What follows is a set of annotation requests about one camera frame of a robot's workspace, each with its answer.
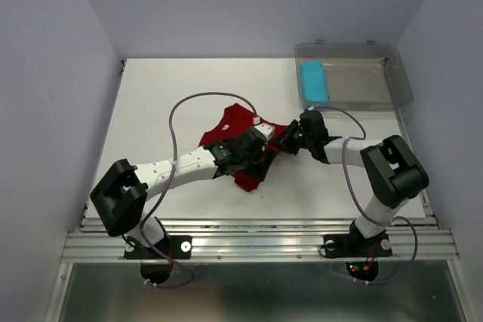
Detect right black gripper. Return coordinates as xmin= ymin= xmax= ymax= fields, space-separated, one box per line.
xmin=267 ymin=119 xmax=312 ymax=155

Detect red t shirt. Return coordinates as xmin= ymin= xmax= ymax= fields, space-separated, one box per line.
xmin=199 ymin=103 xmax=280 ymax=192

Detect clear plastic bin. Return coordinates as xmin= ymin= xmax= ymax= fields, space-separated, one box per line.
xmin=294 ymin=42 xmax=414 ymax=111

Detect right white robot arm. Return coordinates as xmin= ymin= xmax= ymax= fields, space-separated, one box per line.
xmin=271 ymin=110 xmax=429 ymax=258

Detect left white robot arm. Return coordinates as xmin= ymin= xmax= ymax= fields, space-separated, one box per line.
xmin=90 ymin=123 xmax=275 ymax=257

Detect rolled light blue t shirt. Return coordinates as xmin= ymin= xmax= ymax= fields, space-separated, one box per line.
xmin=300 ymin=60 xmax=329 ymax=102

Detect aluminium mounting rail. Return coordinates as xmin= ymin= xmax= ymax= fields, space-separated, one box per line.
xmin=61 ymin=217 xmax=460 ymax=263

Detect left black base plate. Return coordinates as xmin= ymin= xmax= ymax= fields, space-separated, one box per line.
xmin=124 ymin=235 xmax=192 ymax=260

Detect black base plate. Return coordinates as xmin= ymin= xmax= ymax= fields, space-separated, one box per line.
xmin=321 ymin=232 xmax=392 ymax=259
xmin=124 ymin=235 xmax=192 ymax=260

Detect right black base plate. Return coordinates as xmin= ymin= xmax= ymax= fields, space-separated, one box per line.
xmin=321 ymin=232 xmax=392 ymax=259

